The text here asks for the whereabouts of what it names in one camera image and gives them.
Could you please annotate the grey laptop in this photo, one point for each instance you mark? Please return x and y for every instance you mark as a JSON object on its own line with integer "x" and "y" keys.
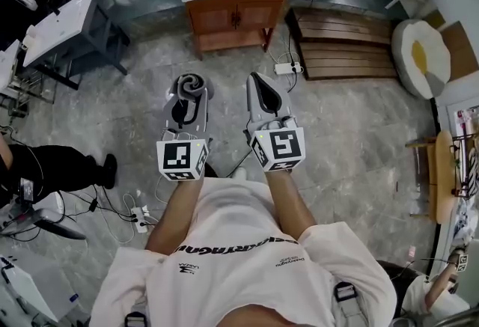
{"x": 41, "y": 222}

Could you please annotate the grey cloth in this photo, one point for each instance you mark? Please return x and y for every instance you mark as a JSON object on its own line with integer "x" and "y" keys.
{"x": 191, "y": 85}

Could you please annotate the wooden slatted platform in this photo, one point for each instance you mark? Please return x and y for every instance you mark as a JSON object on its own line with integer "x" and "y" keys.
{"x": 344, "y": 45}

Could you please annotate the white box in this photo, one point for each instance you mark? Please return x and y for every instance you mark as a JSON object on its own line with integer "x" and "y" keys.
{"x": 26, "y": 288}

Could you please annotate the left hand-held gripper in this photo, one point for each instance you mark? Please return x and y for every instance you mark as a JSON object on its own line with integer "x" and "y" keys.
{"x": 179, "y": 159}

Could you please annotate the egg-shaped cushion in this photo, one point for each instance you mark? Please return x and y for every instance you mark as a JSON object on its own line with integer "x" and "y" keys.
{"x": 423, "y": 56}

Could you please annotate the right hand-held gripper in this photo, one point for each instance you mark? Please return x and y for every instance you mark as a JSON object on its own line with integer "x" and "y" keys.
{"x": 278, "y": 147}

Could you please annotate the person's right forearm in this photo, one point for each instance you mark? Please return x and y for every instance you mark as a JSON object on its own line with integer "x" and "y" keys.
{"x": 288, "y": 202}

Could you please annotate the white power strip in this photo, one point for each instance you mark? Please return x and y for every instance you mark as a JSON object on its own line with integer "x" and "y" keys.
{"x": 142, "y": 219}
{"x": 288, "y": 68}

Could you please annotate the person's left forearm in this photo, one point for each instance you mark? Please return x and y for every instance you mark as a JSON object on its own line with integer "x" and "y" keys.
{"x": 176, "y": 213}

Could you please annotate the brown cardboard sheet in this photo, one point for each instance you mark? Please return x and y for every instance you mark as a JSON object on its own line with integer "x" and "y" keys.
{"x": 460, "y": 48}

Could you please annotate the person's white shoe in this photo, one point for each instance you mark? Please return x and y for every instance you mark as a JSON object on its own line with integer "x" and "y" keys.
{"x": 240, "y": 173}

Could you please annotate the black metal rack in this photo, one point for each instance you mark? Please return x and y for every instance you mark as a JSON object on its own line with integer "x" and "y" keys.
{"x": 466, "y": 164}

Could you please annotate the wooden sink cabinet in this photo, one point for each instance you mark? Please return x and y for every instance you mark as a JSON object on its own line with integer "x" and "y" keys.
{"x": 224, "y": 18}

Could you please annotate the white sink on grey cabinet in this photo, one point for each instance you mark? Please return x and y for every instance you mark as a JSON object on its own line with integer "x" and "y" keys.
{"x": 60, "y": 30}

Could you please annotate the wooden skateboard-shaped bench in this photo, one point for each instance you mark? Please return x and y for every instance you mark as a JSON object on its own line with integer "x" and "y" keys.
{"x": 443, "y": 176}

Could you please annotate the person's white t-shirt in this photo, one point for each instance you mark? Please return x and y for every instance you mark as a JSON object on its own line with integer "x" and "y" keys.
{"x": 243, "y": 269}

